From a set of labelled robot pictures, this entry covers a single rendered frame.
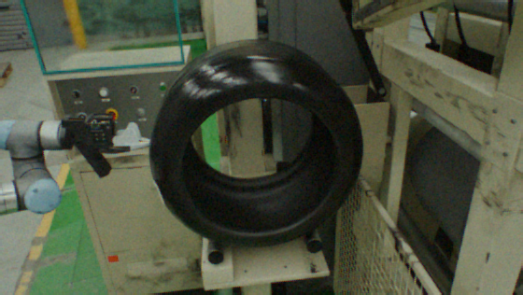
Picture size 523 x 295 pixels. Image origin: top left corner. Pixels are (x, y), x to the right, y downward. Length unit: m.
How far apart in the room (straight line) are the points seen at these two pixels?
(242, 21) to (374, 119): 0.52
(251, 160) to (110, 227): 0.87
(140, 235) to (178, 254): 0.21
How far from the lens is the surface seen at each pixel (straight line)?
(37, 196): 1.01
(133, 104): 1.73
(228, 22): 1.23
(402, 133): 1.42
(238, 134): 1.33
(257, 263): 1.24
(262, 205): 1.30
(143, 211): 1.91
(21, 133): 1.11
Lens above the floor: 1.65
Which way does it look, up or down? 27 degrees down
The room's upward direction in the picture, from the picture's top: 3 degrees counter-clockwise
